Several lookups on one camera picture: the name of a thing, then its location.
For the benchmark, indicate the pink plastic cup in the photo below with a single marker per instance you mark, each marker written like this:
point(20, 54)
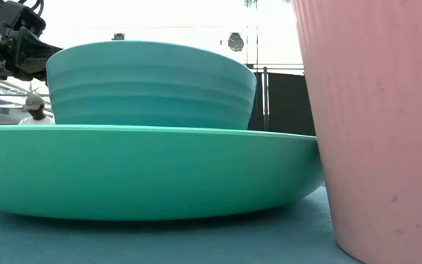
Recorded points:
point(379, 128)

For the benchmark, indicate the teal round plate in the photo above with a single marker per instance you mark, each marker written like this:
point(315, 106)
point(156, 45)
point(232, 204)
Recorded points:
point(141, 172)

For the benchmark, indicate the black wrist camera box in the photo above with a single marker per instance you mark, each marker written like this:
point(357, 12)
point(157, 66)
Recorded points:
point(26, 20)

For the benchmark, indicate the black partition stand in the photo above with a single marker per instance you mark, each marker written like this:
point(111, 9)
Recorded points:
point(288, 102)

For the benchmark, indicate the blue plastic bowl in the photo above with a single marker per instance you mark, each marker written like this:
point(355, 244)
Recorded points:
point(148, 88)

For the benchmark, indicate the person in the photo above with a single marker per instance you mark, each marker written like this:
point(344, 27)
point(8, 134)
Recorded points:
point(35, 110)

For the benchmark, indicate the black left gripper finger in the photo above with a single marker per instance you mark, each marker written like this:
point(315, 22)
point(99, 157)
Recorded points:
point(31, 55)

